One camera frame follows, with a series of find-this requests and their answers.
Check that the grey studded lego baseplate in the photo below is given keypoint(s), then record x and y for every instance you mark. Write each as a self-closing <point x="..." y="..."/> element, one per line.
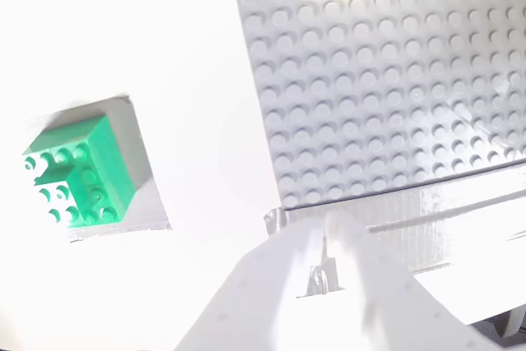
<point x="370" y="79"/>

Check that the grey duct tape patch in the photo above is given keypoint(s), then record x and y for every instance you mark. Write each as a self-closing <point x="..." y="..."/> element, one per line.
<point x="144" y="203"/>

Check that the green lego cube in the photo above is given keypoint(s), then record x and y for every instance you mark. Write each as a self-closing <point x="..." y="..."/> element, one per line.
<point x="102" y="162"/>

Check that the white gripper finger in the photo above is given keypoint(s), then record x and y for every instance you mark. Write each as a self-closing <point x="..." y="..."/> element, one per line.
<point x="390" y="306"/>
<point x="246" y="293"/>

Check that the grey duct tape strip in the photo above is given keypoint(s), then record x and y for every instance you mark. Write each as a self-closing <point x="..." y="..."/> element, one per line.
<point x="431" y="211"/>

